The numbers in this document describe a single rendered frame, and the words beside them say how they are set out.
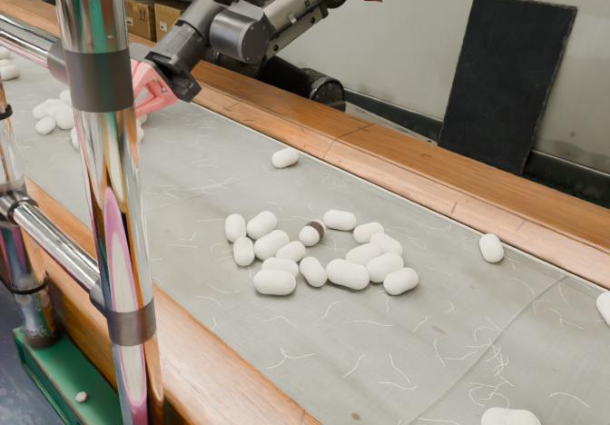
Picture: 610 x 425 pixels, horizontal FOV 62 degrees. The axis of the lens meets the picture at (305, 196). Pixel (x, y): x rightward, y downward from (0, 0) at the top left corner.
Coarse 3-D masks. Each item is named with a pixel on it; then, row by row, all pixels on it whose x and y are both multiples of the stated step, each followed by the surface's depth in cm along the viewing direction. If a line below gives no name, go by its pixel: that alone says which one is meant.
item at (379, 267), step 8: (384, 256) 44; (392, 256) 45; (368, 264) 44; (376, 264) 44; (384, 264) 44; (392, 264) 44; (400, 264) 44; (376, 272) 43; (384, 272) 43; (392, 272) 44; (376, 280) 44; (384, 280) 44
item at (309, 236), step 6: (306, 228) 48; (312, 228) 48; (324, 228) 49; (300, 234) 48; (306, 234) 48; (312, 234) 48; (318, 234) 48; (300, 240) 48; (306, 240) 48; (312, 240) 48; (318, 240) 48
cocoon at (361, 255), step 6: (360, 246) 46; (366, 246) 46; (372, 246) 46; (378, 246) 46; (348, 252) 46; (354, 252) 45; (360, 252) 45; (366, 252) 45; (372, 252) 45; (378, 252) 46; (348, 258) 45; (354, 258) 45; (360, 258) 45; (366, 258) 45; (372, 258) 45; (360, 264) 45; (366, 264) 45
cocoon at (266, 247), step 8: (272, 232) 47; (280, 232) 47; (264, 240) 45; (272, 240) 46; (280, 240) 46; (288, 240) 47; (256, 248) 45; (264, 248) 45; (272, 248) 45; (264, 256) 45; (272, 256) 46
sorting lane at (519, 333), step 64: (192, 128) 72; (64, 192) 54; (192, 192) 56; (256, 192) 57; (320, 192) 58; (384, 192) 59; (192, 256) 46; (256, 256) 47; (320, 256) 47; (448, 256) 49; (512, 256) 50; (256, 320) 40; (320, 320) 40; (384, 320) 41; (448, 320) 41; (512, 320) 42; (576, 320) 42; (320, 384) 35; (384, 384) 35; (448, 384) 35; (512, 384) 36; (576, 384) 36
